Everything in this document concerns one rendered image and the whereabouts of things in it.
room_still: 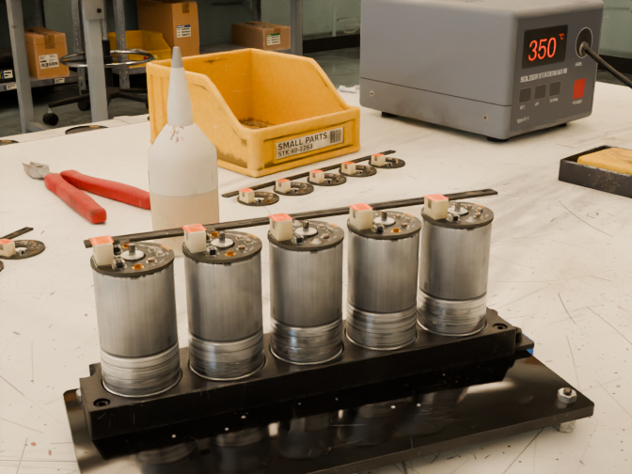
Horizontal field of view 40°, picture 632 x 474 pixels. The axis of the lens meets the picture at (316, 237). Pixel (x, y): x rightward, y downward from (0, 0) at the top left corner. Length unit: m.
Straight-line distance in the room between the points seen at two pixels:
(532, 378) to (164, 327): 0.13
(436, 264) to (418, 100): 0.39
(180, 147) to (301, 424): 0.18
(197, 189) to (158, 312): 0.17
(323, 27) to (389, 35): 5.34
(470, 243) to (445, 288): 0.02
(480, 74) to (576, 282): 0.26
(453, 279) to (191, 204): 0.17
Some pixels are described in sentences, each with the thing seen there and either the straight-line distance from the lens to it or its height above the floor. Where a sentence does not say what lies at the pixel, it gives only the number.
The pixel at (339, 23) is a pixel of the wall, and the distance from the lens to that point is 6.13.
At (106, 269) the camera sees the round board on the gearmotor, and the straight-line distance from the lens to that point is 0.26.
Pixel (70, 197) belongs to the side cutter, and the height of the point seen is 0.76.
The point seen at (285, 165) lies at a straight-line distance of 0.57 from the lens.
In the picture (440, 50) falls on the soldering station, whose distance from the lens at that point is 0.66.
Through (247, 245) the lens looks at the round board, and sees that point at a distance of 0.27.
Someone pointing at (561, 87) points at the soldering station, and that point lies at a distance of 0.68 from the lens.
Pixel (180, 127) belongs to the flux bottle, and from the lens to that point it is 0.42.
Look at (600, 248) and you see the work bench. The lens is 0.46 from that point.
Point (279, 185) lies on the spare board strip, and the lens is 0.52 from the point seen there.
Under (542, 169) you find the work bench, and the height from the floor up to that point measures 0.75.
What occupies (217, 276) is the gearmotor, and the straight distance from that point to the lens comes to 0.26.
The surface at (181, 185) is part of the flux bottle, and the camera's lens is 0.42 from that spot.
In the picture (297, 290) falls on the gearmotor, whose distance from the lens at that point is 0.28.
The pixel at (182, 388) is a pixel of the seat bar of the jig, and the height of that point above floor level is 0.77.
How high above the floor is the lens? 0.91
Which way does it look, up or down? 21 degrees down
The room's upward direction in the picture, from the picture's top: straight up
